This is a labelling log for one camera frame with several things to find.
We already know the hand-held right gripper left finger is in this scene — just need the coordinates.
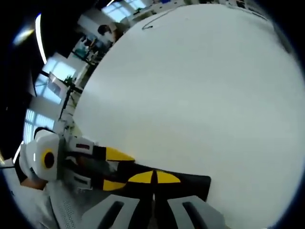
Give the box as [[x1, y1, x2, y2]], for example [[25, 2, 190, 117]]
[[82, 170, 154, 229]]

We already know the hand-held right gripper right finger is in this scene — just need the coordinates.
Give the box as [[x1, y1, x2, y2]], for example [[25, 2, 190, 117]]
[[154, 170, 227, 229]]

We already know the black remote control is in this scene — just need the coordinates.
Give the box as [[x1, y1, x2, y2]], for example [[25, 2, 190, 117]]
[[112, 162, 212, 202]]

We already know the person's left hand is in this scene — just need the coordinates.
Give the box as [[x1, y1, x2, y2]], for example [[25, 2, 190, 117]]
[[20, 177, 49, 191]]

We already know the person's grey clothing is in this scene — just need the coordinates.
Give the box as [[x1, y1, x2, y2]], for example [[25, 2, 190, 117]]
[[4, 186, 96, 229]]

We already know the long ceiling light strip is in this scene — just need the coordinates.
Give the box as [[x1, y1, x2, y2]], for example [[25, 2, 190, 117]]
[[35, 13, 48, 64]]

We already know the black cable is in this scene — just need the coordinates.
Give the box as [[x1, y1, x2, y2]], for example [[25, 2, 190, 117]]
[[142, 9, 178, 31]]

